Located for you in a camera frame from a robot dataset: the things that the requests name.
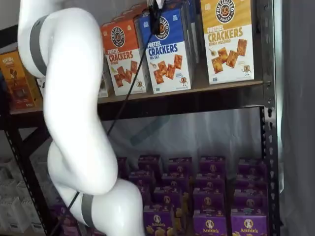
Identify dark metal shelving rack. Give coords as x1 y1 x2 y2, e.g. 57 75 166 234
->
0 0 283 236

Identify white carton box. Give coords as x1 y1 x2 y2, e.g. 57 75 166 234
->
0 196 25 234
0 165 16 198
15 180 43 232

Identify grey curtain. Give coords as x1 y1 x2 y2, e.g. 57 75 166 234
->
279 0 315 236

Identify dark purple snack box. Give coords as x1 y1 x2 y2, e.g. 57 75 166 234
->
51 204 82 236

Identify wooden shelf board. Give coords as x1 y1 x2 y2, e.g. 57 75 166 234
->
9 80 264 116

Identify brown orange snack box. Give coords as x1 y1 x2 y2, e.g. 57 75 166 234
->
0 50 42 111

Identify purple Annie's box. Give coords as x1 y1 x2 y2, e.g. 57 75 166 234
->
143 208 173 236
195 174 226 191
116 157 129 179
198 156 226 177
237 158 267 178
192 188 226 214
137 154 161 173
192 211 227 236
161 173 189 190
153 187 183 212
230 210 268 236
168 157 193 176
233 190 268 214
235 175 268 193
128 170 155 190

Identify orange pretzel crackers box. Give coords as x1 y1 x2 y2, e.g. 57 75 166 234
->
100 18 148 96
111 3 150 27

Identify blue white pretzel crackers box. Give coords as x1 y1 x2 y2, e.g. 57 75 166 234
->
138 8 192 94

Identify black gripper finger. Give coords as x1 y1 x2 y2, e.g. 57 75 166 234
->
148 0 162 35

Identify black cable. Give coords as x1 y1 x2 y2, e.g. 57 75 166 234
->
52 23 159 236

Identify yellow pretzel crackers box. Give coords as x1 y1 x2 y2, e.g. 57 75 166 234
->
200 0 254 86

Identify translucent plastic sheet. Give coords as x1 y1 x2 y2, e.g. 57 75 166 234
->
99 107 263 163

